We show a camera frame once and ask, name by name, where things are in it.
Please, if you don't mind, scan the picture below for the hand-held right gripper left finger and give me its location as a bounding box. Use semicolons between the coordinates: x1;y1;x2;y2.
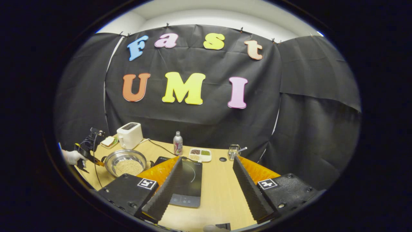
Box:
98;156;183;223

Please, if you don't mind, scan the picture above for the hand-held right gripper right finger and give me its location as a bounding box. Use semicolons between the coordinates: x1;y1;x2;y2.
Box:
232;156;320;224

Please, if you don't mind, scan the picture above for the stainless steel pot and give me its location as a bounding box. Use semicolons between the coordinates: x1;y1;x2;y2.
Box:
101;149;154;178

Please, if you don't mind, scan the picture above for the black induction cooktop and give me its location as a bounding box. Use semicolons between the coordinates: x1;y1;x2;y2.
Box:
154;156;203;208

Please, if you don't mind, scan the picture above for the small pale green tray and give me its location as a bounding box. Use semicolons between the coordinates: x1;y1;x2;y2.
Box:
100;136;118;149

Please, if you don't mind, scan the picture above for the pile of soybeans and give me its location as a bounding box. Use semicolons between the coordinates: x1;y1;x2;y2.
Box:
115;159;144;176

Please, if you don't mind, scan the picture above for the white toaster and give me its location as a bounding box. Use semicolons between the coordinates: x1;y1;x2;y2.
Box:
117;122;144;150

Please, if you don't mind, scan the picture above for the silver drink bottle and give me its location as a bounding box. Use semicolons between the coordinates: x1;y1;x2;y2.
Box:
173;131;183;156

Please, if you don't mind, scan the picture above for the white divided bean dish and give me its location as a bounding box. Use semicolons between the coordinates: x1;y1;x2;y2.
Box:
189;148;212;162

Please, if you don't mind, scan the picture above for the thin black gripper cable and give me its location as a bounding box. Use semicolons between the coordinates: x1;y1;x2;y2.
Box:
92;142;104;190

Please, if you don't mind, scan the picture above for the metal wire holder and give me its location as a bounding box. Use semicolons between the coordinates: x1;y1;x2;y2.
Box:
228;144;248;161

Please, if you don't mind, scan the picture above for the black power cable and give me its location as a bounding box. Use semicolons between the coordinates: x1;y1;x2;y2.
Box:
149;139;193;160

